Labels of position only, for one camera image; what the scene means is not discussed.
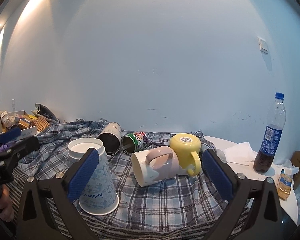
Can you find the yellow plastic cup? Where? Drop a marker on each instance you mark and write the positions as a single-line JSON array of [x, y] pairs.
[[185, 148]]

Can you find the blue plaid cloth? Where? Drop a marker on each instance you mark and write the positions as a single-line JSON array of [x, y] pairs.
[[152, 200]]

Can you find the blue patterned paper cup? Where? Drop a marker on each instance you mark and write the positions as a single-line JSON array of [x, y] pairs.
[[102, 187]]

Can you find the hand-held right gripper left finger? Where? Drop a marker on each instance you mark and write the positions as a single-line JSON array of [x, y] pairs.
[[83, 177]]

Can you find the white box of small packets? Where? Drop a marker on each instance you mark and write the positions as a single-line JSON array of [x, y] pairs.
[[27, 131]]

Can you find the cola bottle blue label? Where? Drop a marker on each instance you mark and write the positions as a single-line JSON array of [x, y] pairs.
[[271, 135]]

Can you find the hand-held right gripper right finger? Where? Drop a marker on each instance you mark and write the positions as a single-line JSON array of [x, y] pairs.
[[218, 177]]

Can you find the white wall switch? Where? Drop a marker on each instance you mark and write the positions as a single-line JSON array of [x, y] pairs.
[[263, 45]]

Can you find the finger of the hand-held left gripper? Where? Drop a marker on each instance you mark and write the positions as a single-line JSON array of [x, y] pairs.
[[10, 134], [25, 145]]

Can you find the person's left hand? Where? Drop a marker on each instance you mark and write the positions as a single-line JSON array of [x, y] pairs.
[[7, 206]]

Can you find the white paper napkin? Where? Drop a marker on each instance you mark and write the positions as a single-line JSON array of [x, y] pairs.
[[240, 152]]

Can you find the grey patterned fabric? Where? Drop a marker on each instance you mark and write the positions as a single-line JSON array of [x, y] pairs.
[[46, 112]]

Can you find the brown cylindrical can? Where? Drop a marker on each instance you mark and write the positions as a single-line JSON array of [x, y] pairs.
[[113, 132]]

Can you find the pink and white mug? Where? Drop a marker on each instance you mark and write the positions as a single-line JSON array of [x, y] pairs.
[[162, 173]]

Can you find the yellow sachet packet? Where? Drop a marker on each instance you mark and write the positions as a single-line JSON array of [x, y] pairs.
[[285, 187]]

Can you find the green printed can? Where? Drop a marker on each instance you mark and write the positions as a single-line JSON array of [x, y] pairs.
[[138, 140]]

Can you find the white tissue pack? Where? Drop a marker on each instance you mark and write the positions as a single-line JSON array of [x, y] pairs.
[[288, 167]]

